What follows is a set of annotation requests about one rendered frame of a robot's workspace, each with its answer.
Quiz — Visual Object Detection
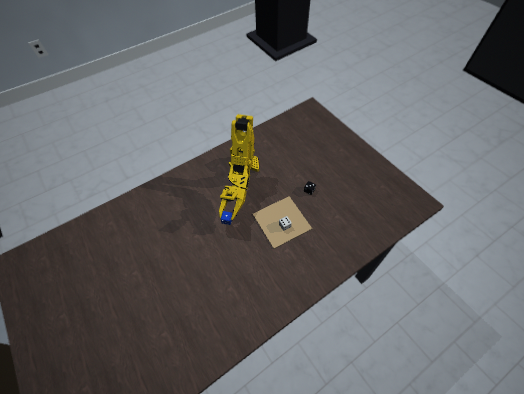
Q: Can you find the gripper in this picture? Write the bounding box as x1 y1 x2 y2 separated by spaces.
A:
219 185 247 220

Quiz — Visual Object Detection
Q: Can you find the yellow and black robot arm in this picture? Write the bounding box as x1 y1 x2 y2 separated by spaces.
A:
228 114 259 190

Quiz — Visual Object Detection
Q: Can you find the tan mat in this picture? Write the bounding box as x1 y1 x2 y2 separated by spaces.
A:
253 196 312 249

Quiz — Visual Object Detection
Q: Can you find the black die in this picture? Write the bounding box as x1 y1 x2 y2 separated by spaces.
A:
304 181 316 195

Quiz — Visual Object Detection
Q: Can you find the blue die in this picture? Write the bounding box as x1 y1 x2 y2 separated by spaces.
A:
221 211 233 225

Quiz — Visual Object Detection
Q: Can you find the white die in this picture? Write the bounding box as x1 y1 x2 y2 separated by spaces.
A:
279 216 292 231

